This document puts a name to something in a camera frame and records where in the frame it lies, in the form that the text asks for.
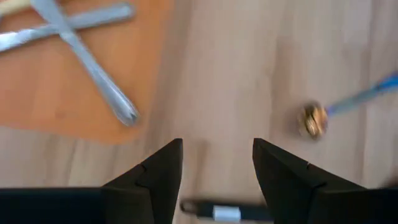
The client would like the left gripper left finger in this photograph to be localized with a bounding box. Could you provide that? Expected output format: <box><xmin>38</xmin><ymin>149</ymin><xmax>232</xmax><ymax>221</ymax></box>
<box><xmin>102</xmin><ymin>138</ymin><xmax>185</xmax><ymax>224</ymax></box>

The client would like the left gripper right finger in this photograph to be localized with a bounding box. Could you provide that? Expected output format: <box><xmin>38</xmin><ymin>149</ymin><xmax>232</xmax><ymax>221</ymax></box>
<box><xmin>252</xmin><ymin>137</ymin><xmax>368</xmax><ymax>224</ymax></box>

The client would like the black slotted spatula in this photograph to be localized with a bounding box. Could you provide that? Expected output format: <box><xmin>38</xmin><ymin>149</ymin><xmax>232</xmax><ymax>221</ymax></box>
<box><xmin>179</xmin><ymin>198</ymin><xmax>275</xmax><ymax>224</ymax></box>

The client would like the blue-handled tool with brass tip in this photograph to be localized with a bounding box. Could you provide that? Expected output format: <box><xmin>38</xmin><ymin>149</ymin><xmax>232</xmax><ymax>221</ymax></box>
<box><xmin>297</xmin><ymin>70</ymin><xmax>398</xmax><ymax>140</ymax></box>

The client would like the all-steel table knife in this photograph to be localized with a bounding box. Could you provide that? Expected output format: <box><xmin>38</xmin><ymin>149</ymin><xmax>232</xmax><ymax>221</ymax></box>
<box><xmin>30</xmin><ymin>0</ymin><xmax>140</xmax><ymax>128</ymax></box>
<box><xmin>0</xmin><ymin>3</ymin><xmax>137</xmax><ymax>53</ymax></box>

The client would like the orange plastic tray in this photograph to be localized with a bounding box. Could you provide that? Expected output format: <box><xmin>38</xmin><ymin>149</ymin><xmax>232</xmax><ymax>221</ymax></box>
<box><xmin>0</xmin><ymin>0</ymin><xmax>175</xmax><ymax>146</ymax></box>

